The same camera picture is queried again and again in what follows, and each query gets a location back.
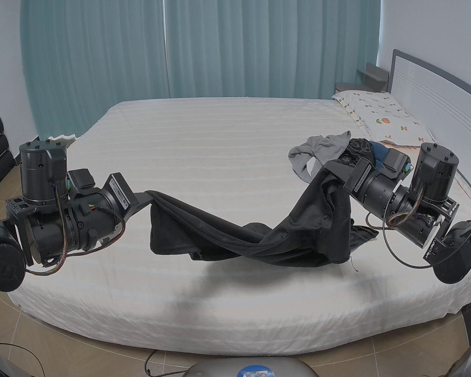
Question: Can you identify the grey garment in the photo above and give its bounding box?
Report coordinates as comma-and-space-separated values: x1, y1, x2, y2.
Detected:
288, 131, 352, 184

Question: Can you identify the blue-green curtain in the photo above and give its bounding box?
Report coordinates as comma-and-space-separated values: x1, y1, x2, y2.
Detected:
163, 0, 381, 101
20, 0, 169, 140

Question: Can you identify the grey bedside table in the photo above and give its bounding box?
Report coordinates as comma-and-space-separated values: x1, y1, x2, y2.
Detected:
335, 62, 389, 93

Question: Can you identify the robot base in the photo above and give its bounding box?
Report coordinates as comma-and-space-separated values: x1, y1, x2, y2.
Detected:
182, 358, 312, 377

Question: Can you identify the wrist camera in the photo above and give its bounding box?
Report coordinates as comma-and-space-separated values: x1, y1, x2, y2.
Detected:
383, 149, 411, 174
68, 169, 96, 196

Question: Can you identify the dark blue garment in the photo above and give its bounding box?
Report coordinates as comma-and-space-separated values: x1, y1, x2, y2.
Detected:
369, 142, 391, 170

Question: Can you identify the black T-shirt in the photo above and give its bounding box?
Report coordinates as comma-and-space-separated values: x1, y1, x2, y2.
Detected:
145, 167, 379, 268

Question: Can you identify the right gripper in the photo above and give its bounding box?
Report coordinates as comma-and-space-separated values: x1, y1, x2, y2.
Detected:
343, 157, 412, 220

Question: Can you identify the bed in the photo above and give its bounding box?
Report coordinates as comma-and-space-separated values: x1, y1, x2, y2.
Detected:
6, 49, 471, 356

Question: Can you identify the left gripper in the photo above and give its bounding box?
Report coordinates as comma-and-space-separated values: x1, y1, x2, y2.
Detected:
66, 172, 136, 259

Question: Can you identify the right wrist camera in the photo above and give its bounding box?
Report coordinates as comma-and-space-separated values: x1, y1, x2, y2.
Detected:
383, 149, 411, 174

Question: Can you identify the white printed pillow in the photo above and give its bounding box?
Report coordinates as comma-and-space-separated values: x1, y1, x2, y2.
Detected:
332, 90, 436, 146

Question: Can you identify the black cable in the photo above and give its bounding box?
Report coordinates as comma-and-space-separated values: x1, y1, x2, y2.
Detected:
0, 342, 44, 377
143, 350, 189, 377

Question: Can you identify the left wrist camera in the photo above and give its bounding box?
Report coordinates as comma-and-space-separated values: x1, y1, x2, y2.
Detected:
68, 169, 96, 196

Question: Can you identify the black patterned garment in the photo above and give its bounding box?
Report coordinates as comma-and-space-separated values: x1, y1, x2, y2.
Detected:
339, 138, 375, 164

